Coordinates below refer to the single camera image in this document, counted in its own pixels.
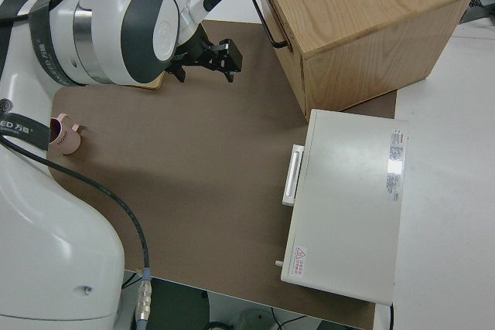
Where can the white toaster oven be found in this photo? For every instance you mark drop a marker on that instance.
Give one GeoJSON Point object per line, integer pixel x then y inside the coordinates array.
{"type": "Point", "coordinates": [348, 210]}

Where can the wooden drawer cabinet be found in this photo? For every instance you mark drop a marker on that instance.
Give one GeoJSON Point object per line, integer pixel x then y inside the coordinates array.
{"type": "Point", "coordinates": [367, 17]}

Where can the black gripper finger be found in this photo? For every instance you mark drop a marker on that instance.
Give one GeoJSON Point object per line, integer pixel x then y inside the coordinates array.
{"type": "Point", "coordinates": [178, 74]}
{"type": "Point", "coordinates": [230, 77]}

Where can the pink mug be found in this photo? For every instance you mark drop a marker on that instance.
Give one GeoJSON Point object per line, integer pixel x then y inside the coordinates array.
{"type": "Point", "coordinates": [67, 140]}

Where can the brown table mat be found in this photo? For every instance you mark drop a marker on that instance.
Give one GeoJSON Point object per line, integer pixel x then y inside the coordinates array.
{"type": "Point", "coordinates": [193, 171]}

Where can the wooden mug tree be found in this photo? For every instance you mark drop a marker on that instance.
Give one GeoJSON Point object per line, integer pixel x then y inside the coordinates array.
{"type": "Point", "coordinates": [152, 83]}

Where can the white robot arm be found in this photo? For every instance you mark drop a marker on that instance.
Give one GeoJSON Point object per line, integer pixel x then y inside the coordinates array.
{"type": "Point", "coordinates": [46, 229]}

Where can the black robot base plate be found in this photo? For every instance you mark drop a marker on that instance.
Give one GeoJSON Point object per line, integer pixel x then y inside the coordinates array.
{"type": "Point", "coordinates": [174, 307]}

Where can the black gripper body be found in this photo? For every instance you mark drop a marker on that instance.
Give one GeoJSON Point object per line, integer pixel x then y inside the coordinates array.
{"type": "Point", "coordinates": [216, 57]}

